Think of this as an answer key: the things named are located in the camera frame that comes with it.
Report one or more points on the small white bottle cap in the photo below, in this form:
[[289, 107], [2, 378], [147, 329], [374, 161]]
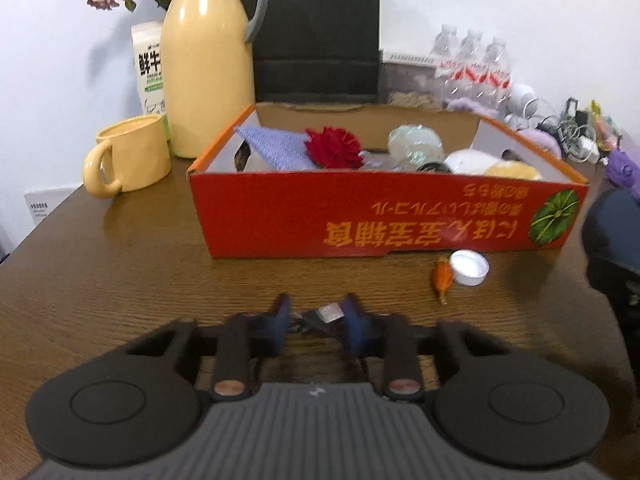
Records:
[[470, 266]]

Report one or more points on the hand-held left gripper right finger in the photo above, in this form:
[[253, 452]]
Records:
[[352, 332]]

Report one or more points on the red fabric rose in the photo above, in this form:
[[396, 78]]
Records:
[[332, 147]]

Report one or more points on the small black device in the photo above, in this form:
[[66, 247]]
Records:
[[572, 108]]

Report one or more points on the white charger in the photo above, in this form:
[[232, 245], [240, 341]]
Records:
[[587, 150]]

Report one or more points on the purple knitted cloth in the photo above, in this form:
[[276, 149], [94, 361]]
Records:
[[280, 147]]

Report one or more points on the flat white box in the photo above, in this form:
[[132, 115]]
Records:
[[410, 56]]

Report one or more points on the colourful snack packet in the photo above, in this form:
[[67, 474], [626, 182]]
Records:
[[605, 125]]

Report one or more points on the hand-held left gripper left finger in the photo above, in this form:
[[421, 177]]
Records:
[[280, 330]]

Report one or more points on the clear seed container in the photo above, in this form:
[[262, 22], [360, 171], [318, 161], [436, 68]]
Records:
[[410, 97]]

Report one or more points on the purple fluffy headband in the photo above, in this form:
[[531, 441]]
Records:
[[537, 136], [470, 105]]

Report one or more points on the small orange trinket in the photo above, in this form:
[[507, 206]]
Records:
[[442, 275]]

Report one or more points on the orange cardboard box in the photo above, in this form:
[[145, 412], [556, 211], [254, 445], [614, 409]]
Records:
[[300, 210]]

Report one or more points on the small white desk fan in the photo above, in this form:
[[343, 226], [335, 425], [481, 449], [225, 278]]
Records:
[[522, 95]]

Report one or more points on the white milk carton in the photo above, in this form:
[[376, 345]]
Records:
[[147, 75]]

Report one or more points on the yellow ceramic mug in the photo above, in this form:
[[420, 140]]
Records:
[[135, 160]]

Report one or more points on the purple pouch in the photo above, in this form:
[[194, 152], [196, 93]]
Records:
[[625, 167]]

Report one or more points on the white and yellow plush toy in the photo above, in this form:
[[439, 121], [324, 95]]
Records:
[[475, 160]]

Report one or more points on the yellow thermos jug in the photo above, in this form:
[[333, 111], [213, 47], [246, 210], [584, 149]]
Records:
[[210, 85]]

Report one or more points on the black paper bag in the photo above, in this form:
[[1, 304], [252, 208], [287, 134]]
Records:
[[315, 20]]

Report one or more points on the white printed paper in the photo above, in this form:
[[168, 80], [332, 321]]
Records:
[[45, 205], [4, 255]]

